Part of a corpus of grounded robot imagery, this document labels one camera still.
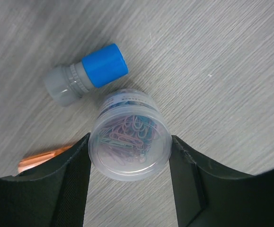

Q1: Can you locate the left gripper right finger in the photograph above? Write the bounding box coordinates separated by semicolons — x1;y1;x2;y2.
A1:
169;136;274;227

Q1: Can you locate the orange utility knife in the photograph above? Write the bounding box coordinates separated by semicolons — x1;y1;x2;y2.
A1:
18;144;73;174

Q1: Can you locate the clear paper clip jar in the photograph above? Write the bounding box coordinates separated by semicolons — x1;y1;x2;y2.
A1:
88;88;172;181

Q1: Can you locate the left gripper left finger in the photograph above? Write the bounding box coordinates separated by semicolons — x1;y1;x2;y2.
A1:
0;134;91;227

